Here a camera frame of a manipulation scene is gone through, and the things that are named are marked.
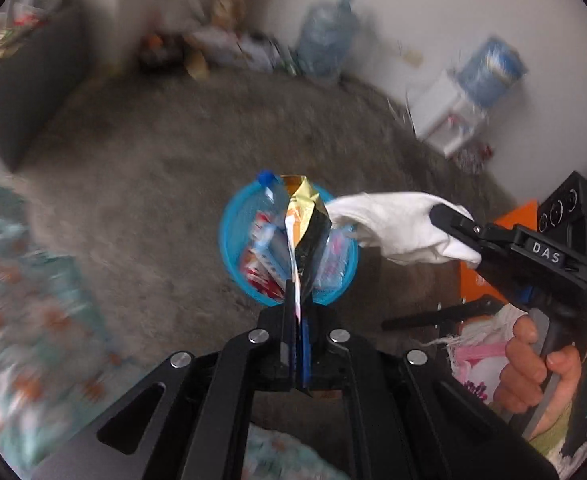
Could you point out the person's right forearm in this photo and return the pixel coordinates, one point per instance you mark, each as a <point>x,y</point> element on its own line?
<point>548,440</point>

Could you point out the small patterned cloth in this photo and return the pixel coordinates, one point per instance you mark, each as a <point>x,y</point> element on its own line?
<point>473,159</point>

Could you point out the floral quilted blanket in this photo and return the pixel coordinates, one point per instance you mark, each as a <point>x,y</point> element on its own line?
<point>33,310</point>

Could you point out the water jug with blue label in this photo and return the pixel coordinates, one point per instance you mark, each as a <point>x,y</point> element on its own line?
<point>493,70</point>

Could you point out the pink white cloth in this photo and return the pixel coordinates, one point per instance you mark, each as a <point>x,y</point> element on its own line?
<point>473,360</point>

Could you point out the yellow snack packet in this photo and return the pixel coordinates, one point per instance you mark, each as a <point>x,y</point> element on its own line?
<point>306,230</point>

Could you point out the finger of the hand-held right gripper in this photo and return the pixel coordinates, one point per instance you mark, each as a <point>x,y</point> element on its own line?
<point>463,232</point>

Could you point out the grey cabinet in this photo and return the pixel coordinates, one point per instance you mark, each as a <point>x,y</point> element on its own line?
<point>33,95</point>

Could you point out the clear red printed plastic bag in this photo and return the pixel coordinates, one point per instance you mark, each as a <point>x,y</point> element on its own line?
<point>336,255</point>

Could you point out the person's right hand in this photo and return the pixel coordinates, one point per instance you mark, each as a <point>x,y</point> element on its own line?
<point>521,355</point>

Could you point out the blue plastic basket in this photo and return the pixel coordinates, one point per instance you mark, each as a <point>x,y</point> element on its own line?
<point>233,240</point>

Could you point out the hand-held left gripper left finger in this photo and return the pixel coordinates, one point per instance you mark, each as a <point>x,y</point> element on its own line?
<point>273,355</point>

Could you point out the blue label plastic bottle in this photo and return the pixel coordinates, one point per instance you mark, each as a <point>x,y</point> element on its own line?
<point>273,210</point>

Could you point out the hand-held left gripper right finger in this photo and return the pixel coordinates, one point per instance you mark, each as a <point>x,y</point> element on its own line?
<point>323,355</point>

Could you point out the black metal bar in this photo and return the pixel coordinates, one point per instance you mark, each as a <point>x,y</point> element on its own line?
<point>438,314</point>

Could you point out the large clear blue water jug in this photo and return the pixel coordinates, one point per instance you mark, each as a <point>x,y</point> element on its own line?
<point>328,35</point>

